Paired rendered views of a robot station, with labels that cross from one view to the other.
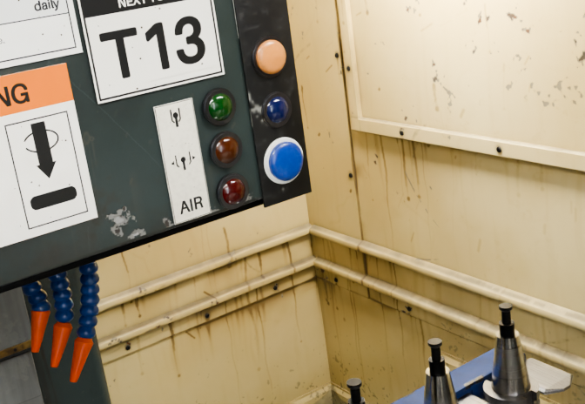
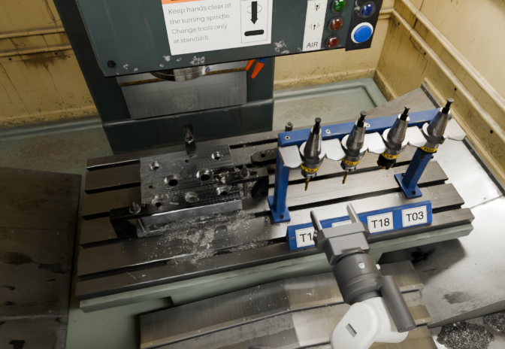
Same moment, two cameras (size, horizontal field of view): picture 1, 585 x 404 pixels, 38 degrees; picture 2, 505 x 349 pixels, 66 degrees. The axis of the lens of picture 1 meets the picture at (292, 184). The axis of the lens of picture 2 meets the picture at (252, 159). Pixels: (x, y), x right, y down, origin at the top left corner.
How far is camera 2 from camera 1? 19 cm
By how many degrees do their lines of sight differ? 37
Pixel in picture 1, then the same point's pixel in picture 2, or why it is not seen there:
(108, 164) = (280, 22)
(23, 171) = (243, 20)
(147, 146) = (300, 17)
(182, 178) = (311, 33)
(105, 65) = not seen: outside the picture
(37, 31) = not seen: outside the picture
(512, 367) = (439, 125)
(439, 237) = (455, 27)
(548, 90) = not seen: outside the picture
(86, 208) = (266, 38)
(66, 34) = not seen: outside the picture
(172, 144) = (311, 18)
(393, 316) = (416, 53)
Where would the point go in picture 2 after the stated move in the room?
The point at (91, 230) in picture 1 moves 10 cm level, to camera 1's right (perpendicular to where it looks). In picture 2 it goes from (266, 47) to (328, 61)
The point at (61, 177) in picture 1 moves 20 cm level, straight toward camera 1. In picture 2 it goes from (258, 25) to (243, 116)
